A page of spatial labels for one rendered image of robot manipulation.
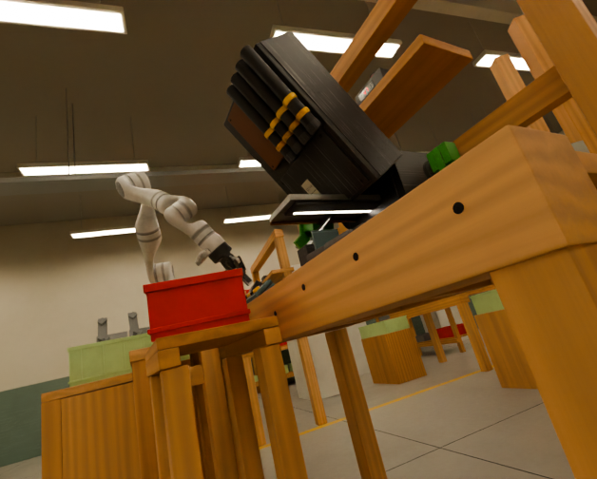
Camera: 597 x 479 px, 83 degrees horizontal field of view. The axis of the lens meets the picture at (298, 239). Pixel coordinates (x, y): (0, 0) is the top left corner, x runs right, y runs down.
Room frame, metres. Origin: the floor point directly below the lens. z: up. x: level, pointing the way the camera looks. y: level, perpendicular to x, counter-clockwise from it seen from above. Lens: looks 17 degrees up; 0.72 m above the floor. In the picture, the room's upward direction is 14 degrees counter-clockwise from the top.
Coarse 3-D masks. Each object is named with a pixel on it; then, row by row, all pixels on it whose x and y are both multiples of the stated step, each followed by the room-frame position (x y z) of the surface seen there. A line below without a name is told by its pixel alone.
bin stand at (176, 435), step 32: (256, 320) 0.77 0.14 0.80; (160, 352) 0.66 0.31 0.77; (192, 352) 0.96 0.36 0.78; (256, 352) 0.79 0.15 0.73; (160, 384) 0.92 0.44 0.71; (160, 416) 0.91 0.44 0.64; (192, 416) 0.69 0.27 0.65; (288, 416) 0.79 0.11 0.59; (160, 448) 0.91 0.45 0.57; (192, 448) 0.69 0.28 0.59; (256, 448) 1.03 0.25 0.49; (288, 448) 0.78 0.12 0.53
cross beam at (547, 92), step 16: (544, 80) 0.83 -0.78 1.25; (560, 80) 0.81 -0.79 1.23; (512, 96) 0.90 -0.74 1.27; (528, 96) 0.87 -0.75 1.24; (544, 96) 0.85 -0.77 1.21; (560, 96) 0.82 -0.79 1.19; (496, 112) 0.95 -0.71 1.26; (512, 112) 0.92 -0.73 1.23; (528, 112) 0.89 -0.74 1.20; (544, 112) 0.88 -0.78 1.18; (480, 128) 1.01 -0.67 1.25; (496, 128) 0.97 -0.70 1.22; (464, 144) 1.07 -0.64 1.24
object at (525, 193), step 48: (480, 144) 0.38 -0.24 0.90; (528, 144) 0.35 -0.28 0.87; (432, 192) 0.45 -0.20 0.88; (480, 192) 0.40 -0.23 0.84; (528, 192) 0.36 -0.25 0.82; (576, 192) 0.38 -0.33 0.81; (384, 240) 0.55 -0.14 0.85; (432, 240) 0.47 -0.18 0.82; (480, 240) 0.42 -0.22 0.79; (528, 240) 0.37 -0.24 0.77; (576, 240) 0.35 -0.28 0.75; (288, 288) 0.87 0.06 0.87; (336, 288) 0.70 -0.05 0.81; (384, 288) 0.58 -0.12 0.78; (432, 288) 0.50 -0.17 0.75; (288, 336) 0.93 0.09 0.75
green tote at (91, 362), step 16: (128, 336) 1.63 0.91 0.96; (144, 336) 1.67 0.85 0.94; (80, 352) 1.54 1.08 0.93; (96, 352) 1.57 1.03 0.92; (112, 352) 1.60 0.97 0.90; (128, 352) 1.63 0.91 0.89; (80, 368) 1.54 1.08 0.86; (96, 368) 1.57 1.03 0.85; (112, 368) 1.60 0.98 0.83; (128, 368) 1.63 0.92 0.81; (80, 384) 1.54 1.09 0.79
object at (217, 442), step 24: (144, 360) 1.26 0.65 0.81; (192, 360) 1.57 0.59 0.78; (216, 360) 1.38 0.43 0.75; (144, 384) 1.26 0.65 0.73; (192, 384) 1.35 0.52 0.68; (216, 384) 1.37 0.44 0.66; (144, 408) 1.25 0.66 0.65; (216, 408) 1.37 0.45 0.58; (144, 432) 1.25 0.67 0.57; (216, 432) 1.36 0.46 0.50; (144, 456) 1.25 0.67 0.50; (216, 456) 1.36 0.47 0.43
